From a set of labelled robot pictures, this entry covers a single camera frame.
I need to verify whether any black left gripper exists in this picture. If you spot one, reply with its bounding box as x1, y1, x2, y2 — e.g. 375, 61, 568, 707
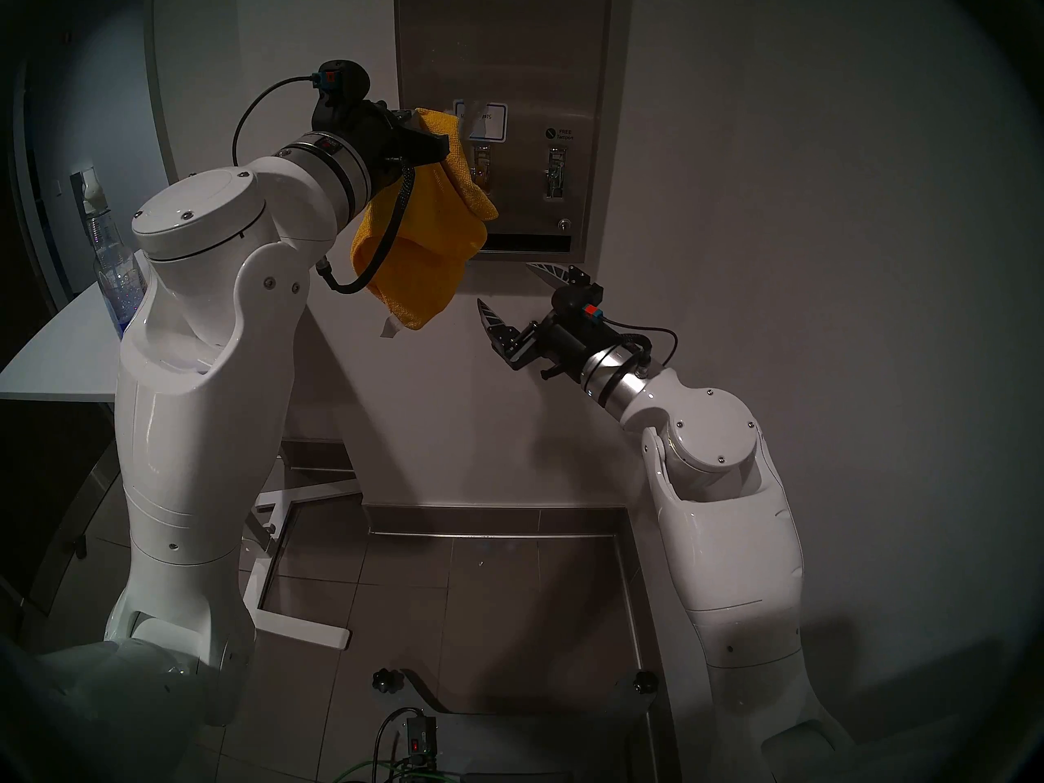
314, 99, 452, 192

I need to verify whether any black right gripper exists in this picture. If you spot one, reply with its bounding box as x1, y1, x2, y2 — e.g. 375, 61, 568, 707
476, 261, 610, 380

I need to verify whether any yellow microfiber cloth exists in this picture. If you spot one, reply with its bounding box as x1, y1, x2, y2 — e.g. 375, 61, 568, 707
351, 107, 500, 339

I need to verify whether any white blue-edged dispenser label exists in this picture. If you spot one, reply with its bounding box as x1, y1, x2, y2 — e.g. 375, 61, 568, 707
453, 100, 508, 144

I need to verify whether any clear spray bottle blue liquid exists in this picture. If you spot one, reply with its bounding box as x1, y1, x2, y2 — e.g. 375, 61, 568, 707
82, 166, 149, 339

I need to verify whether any white folding table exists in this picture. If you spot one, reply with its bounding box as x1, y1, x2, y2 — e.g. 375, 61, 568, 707
0, 251, 364, 650

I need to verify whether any black box red indicator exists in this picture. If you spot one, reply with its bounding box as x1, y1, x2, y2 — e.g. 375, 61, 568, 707
401, 712, 439, 762

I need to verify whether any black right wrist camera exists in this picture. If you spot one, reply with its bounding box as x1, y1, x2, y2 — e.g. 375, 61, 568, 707
553, 284, 606, 325

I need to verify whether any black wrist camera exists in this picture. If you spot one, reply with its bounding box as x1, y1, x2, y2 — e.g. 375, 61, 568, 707
314, 60, 374, 113
553, 284, 606, 325

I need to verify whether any thick braided black cable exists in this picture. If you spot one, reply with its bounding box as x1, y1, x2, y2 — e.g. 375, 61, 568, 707
608, 337, 653, 374
316, 160, 417, 295

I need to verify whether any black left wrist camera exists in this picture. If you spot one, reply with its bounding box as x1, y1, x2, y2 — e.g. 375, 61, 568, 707
314, 60, 374, 113

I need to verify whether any thin black camera cable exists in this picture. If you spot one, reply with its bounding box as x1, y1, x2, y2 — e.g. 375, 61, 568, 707
232, 76, 319, 168
604, 321, 678, 366

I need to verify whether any stainless steel wall dispenser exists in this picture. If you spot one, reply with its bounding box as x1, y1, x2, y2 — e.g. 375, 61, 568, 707
394, 0, 614, 264

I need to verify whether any steel robot base plate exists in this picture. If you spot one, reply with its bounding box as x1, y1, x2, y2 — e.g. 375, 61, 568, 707
404, 671, 657, 783

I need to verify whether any black looped base cable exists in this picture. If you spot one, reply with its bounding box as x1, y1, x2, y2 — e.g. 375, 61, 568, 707
374, 706, 421, 783

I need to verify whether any green base cable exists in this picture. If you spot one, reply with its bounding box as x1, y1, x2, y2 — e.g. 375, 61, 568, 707
343, 755, 409, 783

